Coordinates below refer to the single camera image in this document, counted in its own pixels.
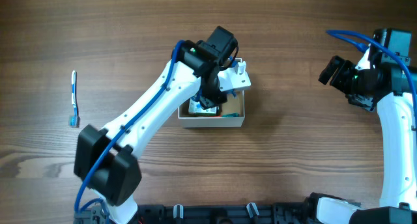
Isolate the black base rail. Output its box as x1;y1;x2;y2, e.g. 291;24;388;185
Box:
73;203;326;224

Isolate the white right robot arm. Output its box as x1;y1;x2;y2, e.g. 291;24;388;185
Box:
304;28;416;223

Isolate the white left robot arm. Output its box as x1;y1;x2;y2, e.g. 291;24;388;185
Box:
74;26;238;223

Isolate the Colgate toothpaste tube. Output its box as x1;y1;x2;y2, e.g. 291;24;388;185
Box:
211;113;240;118

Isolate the white cardboard box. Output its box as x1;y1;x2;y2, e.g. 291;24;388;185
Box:
177;57;246;128

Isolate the green white soap box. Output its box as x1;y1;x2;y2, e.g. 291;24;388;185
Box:
188;99;218;117

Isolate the blue white toothbrush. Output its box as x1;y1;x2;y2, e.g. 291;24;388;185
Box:
68;70;79;128

